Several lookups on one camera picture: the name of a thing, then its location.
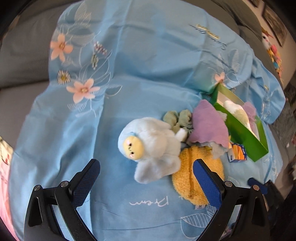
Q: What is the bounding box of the cream white towel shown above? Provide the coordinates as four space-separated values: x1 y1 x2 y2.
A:
223 100 252 132

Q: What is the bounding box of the light blue plush toy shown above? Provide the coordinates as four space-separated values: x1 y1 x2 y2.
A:
118 117 187 184

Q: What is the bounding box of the framed wall picture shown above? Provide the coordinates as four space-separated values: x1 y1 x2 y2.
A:
261 3 287 47

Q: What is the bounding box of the yellow fuzzy pouch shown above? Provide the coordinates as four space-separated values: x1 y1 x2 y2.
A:
171 146 224 206

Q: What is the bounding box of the green cardboard box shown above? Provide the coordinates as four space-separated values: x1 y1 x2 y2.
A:
210 84 268 162

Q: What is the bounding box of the orange blue tissue pack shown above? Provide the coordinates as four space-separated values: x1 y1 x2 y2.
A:
227 142 247 163

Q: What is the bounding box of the grey sofa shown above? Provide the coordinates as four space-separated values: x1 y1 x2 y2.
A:
0 0 296 181

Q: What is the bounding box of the light blue floral sheet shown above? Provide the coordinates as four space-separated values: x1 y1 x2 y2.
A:
9 1 285 240

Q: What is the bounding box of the grey knit cushion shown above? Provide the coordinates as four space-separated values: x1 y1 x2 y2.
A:
270 101 295 148

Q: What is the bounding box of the pink yellow blanket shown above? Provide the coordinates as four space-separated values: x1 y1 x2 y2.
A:
0 138 19 240

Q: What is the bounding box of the olive green scrunchie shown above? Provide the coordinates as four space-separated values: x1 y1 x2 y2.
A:
163 109 193 134

